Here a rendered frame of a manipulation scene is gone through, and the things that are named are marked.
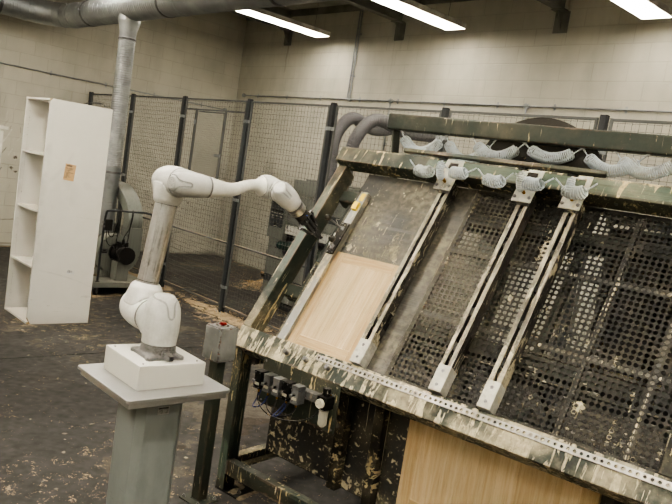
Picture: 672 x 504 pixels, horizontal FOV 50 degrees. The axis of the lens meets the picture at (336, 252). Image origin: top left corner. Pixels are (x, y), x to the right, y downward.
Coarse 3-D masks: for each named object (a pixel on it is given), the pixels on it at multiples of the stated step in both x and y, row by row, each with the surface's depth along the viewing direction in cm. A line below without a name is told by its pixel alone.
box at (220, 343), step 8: (208, 328) 359; (216, 328) 355; (224, 328) 355; (232, 328) 359; (208, 336) 359; (216, 336) 355; (224, 336) 355; (232, 336) 359; (208, 344) 359; (216, 344) 355; (224, 344) 356; (232, 344) 360; (208, 352) 358; (216, 352) 355; (224, 352) 357; (232, 352) 361; (216, 360) 355; (224, 360) 358
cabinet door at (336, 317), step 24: (336, 264) 378; (360, 264) 371; (384, 264) 364; (336, 288) 369; (360, 288) 362; (384, 288) 355; (312, 312) 367; (336, 312) 360; (360, 312) 354; (312, 336) 359; (336, 336) 352; (360, 336) 345
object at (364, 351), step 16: (448, 160) 372; (448, 176) 366; (448, 192) 365; (432, 208) 363; (448, 208) 367; (432, 224) 357; (416, 240) 356; (432, 240) 360; (416, 256) 351; (400, 272) 350; (400, 288) 345; (384, 304) 344; (384, 320) 340; (368, 336) 338; (368, 352) 334
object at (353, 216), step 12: (360, 204) 393; (348, 216) 392; (348, 228) 387; (336, 252) 383; (324, 264) 379; (312, 276) 378; (312, 288) 374; (300, 300) 373; (300, 312) 369; (288, 324) 367; (288, 336) 365
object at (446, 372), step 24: (528, 168) 328; (528, 192) 337; (528, 216) 340; (504, 240) 333; (504, 264) 329; (480, 288) 323; (480, 312) 319; (456, 336) 315; (456, 360) 310; (432, 384) 307
